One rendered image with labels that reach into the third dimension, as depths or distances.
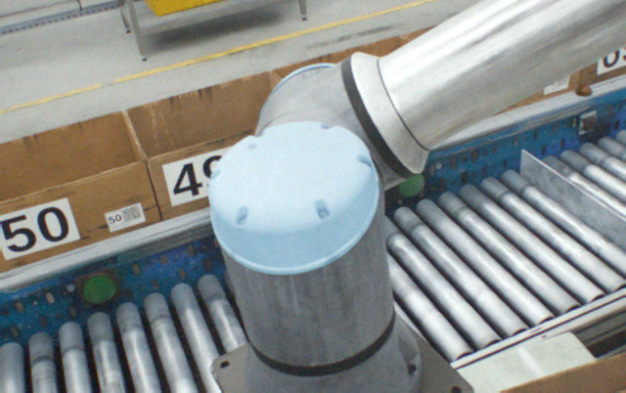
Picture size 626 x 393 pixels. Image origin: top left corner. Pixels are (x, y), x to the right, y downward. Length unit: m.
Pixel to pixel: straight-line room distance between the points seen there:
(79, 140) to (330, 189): 1.29
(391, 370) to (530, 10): 0.37
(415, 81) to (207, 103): 1.17
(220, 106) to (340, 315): 1.28
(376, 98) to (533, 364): 0.80
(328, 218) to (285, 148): 0.10
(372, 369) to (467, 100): 0.28
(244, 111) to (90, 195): 0.52
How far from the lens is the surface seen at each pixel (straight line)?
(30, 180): 1.84
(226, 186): 0.59
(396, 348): 0.69
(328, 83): 0.73
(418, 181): 1.73
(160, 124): 1.81
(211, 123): 1.84
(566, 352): 1.41
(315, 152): 0.60
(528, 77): 0.70
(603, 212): 1.70
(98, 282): 1.57
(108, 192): 1.54
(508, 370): 1.36
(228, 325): 1.49
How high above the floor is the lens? 1.77
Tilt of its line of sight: 33 degrees down
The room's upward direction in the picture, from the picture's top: 8 degrees counter-clockwise
